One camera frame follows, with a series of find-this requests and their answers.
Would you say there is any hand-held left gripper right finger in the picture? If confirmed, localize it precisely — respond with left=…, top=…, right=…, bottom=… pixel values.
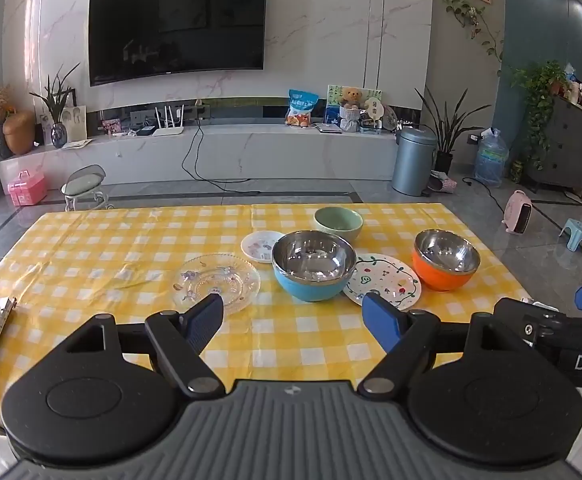
left=357, top=292, right=528, bottom=397

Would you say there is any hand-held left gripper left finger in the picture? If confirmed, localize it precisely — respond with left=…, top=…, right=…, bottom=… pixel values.
left=46, top=293, right=226, bottom=398

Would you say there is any white fruit-painted plate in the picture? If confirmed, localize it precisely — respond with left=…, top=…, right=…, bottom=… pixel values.
left=342, top=254, right=422, bottom=310

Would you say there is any clear glass plate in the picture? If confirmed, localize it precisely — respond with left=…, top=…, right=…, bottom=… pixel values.
left=172, top=253, right=262, bottom=316

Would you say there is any orange steel-lined bowl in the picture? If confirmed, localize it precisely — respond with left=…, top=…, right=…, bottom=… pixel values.
left=412, top=229, right=481, bottom=293

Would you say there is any blue steel-lined bowl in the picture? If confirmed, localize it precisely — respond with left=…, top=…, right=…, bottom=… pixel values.
left=272, top=230, right=358, bottom=304

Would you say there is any small white floral plate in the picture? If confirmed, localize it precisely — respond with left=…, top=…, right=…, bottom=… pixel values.
left=241, top=230, right=286, bottom=265

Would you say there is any green ceramic bowl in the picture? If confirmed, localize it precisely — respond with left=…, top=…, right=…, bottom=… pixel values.
left=314, top=207, right=364, bottom=244

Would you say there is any small teal plastic stool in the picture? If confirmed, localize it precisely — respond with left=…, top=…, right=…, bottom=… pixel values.
left=558, top=218, right=582, bottom=253

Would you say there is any yellow checked tablecloth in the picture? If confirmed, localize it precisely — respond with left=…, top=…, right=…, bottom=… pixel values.
left=0, top=203, right=536, bottom=428

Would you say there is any pink space heater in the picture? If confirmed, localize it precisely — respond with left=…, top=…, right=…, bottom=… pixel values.
left=504, top=189, right=534, bottom=235

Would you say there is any grey drawer cabinet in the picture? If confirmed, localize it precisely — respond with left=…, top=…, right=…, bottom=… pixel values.
left=525, top=94, right=582, bottom=200

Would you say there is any grey pedal trash can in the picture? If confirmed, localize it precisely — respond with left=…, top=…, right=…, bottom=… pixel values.
left=391, top=127, right=438, bottom=197

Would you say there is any blue water jug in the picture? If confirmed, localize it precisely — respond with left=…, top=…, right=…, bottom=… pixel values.
left=474, top=128, right=510, bottom=189

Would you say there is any white marble TV console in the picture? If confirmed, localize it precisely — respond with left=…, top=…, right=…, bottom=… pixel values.
left=0, top=121, right=412, bottom=197

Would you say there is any grey low chair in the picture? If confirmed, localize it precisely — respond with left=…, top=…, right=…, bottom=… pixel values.
left=60, top=164, right=117, bottom=213

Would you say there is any white wifi router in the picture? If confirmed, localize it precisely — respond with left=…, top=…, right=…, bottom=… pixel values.
left=152, top=103, right=186, bottom=137

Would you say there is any potted snake plant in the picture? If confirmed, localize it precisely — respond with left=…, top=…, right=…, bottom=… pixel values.
left=415, top=85, right=492, bottom=175

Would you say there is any teddy bear bouquet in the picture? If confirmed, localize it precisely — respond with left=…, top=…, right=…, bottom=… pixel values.
left=339, top=87, right=364, bottom=134

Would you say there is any trailing pothos plant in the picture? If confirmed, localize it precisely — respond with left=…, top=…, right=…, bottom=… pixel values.
left=510, top=59, right=568, bottom=170

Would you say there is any pink storage box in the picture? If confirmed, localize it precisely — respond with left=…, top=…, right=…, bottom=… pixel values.
left=7, top=169, right=48, bottom=207

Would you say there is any green picture board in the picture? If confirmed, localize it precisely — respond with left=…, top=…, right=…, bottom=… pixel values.
left=324, top=84, right=383, bottom=127

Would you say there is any blue snack bag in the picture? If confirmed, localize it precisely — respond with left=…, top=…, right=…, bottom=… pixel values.
left=285, top=89, right=320, bottom=128

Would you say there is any white sketch picture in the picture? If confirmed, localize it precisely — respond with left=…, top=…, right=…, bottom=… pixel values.
left=60, top=105, right=88, bottom=142

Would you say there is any brown round vase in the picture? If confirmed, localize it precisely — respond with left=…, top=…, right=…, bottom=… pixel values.
left=2, top=111, right=37, bottom=156

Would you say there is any green leafy plant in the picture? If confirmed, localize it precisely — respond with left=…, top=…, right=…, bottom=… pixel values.
left=29, top=62, right=81, bottom=126

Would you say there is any hanging vine plant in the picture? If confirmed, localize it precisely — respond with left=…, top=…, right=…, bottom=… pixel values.
left=443, top=0, right=504, bottom=78

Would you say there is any black power cable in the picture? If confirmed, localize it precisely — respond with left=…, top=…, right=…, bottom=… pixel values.
left=180, top=121, right=262, bottom=195

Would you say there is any black wall television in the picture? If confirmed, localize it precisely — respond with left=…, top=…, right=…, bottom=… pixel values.
left=88, top=0, right=269, bottom=87

